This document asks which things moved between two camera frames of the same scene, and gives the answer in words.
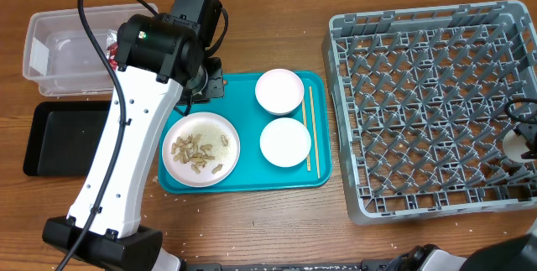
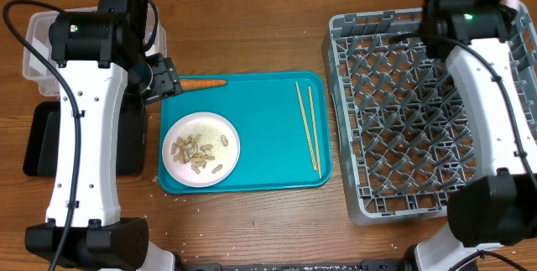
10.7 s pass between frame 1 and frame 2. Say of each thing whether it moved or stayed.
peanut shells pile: stayed
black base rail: stayed
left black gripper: moved
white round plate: stayed
